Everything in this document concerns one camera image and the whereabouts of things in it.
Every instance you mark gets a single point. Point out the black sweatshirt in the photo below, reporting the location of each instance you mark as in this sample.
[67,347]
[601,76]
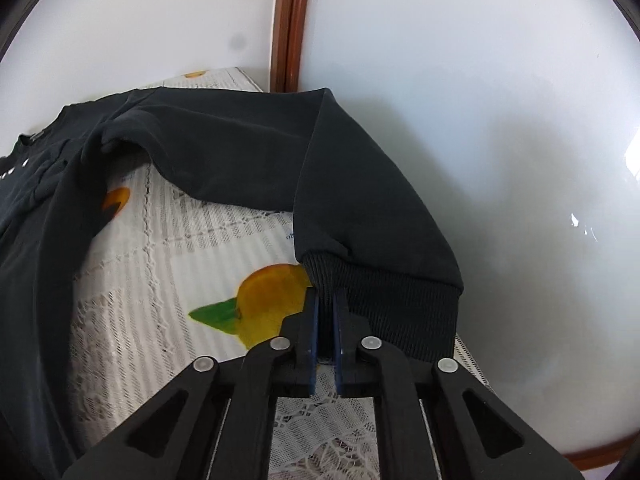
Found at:
[250,160]

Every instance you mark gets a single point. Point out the brown wooden baseboard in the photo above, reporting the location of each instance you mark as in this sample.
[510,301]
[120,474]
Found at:
[600,452]

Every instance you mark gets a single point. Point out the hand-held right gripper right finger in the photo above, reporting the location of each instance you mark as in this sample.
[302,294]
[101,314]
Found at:
[340,332]

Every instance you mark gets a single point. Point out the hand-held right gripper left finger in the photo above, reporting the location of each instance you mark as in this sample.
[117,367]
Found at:
[313,332]

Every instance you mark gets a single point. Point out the white fruit print tablecloth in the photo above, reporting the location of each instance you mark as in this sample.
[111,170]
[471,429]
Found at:
[200,240]

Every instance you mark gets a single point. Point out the brown wooden door frame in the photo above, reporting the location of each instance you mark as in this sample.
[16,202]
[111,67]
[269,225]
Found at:
[291,25]

